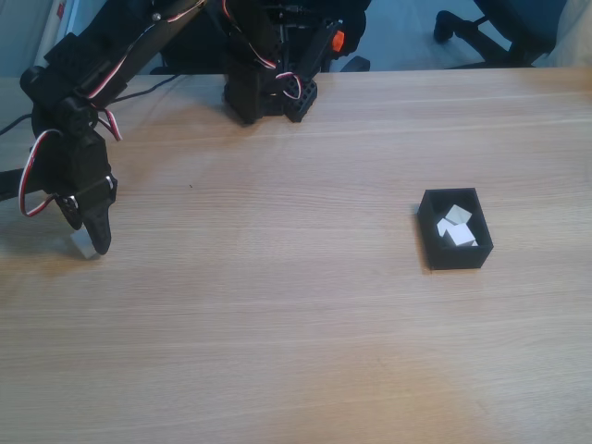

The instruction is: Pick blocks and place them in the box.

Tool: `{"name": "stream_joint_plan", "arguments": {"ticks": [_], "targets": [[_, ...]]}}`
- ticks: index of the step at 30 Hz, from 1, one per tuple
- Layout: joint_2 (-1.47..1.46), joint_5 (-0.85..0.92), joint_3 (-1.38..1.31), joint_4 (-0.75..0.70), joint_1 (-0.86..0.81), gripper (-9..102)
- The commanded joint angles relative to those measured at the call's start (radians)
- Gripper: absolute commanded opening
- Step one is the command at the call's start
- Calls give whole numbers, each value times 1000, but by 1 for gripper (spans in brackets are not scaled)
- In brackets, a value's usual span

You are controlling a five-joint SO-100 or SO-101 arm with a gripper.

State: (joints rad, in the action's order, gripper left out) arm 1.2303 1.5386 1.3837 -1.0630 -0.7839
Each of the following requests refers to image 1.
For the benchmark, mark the white wooden cube block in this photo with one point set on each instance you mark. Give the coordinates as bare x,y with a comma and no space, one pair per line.
460,235
83,245
459,213
442,226

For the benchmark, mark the black open plastic box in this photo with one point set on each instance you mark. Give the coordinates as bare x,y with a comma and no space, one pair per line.
462,259

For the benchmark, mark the white board with red mark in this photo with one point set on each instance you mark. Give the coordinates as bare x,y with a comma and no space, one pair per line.
53,28

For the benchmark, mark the black clamp with orange knob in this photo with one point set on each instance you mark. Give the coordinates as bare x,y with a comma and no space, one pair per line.
338,40

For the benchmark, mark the beige cloth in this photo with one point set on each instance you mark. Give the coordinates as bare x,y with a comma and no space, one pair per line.
575,41

